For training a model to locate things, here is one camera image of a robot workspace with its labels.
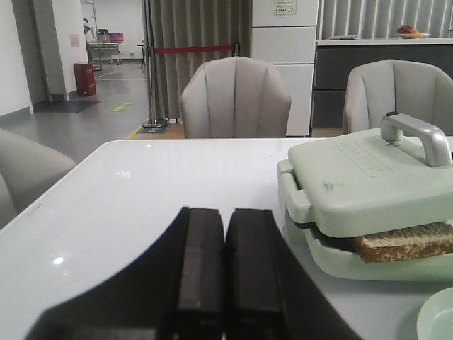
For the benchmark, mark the mint green breakfast maker base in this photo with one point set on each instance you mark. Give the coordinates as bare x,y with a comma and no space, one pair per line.
337,256

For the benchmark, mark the left grey upholstered chair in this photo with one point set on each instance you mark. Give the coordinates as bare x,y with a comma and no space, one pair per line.
235,97

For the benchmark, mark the right grey upholstered chair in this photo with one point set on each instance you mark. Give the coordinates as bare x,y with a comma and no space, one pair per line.
417,89

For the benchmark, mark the red trash bin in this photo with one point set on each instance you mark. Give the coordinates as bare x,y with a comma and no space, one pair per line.
85,80

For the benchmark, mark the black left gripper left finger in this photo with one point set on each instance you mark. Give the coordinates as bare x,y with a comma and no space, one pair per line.
173,290

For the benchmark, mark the grey chair at left edge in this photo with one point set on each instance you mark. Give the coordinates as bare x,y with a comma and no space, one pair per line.
28,169

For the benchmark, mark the mint green round plate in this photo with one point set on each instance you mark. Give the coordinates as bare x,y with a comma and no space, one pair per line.
435,316

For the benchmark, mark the red belt barrier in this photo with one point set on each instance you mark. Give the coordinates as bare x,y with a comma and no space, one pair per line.
212,48

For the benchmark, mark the white bread slice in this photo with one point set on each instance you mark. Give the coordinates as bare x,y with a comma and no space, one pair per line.
417,242

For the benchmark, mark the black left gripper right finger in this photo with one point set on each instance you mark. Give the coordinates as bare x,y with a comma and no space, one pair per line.
269,294

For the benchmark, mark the grey upholstered chair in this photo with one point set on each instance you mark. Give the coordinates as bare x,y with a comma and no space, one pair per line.
235,97
417,89

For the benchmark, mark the fruit plate on counter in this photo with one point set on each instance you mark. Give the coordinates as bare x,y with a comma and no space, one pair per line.
409,32

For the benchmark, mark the white refrigerator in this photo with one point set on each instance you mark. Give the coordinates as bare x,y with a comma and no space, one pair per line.
284,33

